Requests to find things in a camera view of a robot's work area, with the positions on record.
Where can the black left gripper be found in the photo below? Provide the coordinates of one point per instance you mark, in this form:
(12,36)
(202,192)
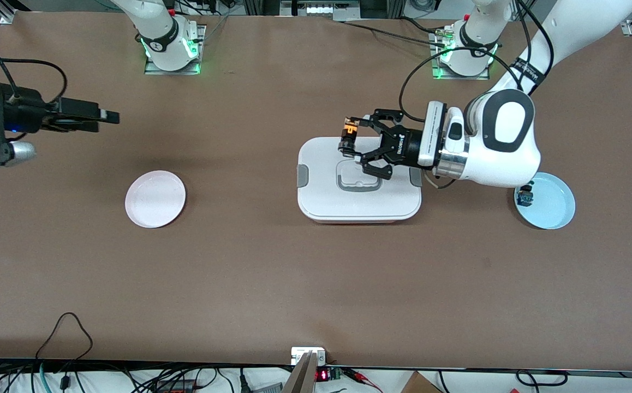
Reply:
(410,149)

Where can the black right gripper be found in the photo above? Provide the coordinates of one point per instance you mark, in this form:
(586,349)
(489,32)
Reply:
(23,115)

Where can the orange push-button switch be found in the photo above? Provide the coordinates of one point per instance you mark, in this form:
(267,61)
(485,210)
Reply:
(350,131)

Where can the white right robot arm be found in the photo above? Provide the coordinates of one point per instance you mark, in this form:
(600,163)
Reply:
(160,33)

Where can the white lunch box grey clips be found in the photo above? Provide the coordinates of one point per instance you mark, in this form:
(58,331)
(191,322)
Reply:
(349,204)

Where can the pale pink round plate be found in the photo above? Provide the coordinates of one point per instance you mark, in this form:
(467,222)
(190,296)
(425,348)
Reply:
(155,199)

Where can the background equipment rack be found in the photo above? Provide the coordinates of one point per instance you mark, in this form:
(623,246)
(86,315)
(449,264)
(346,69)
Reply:
(321,8)

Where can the blue black small part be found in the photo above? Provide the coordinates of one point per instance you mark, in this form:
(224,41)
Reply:
(525,196)

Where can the light blue round plate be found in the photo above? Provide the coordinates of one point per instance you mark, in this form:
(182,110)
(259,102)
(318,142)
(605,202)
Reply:
(553,207)

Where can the small white box device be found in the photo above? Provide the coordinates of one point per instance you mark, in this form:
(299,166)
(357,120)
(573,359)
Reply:
(299,355)

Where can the red test leads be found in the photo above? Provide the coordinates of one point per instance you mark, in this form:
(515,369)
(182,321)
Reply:
(362,377)

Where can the red LED display module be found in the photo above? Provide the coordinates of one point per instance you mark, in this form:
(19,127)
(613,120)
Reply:
(321,375)

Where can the brown cardboard box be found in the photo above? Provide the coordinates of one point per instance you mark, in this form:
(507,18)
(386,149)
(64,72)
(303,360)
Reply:
(419,385)

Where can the grey upright bar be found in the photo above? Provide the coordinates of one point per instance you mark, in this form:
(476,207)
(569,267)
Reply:
(302,379)

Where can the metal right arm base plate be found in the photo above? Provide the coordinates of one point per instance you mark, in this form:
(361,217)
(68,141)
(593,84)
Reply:
(155,71)

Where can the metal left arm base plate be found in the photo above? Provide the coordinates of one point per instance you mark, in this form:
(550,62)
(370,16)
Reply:
(458,77)

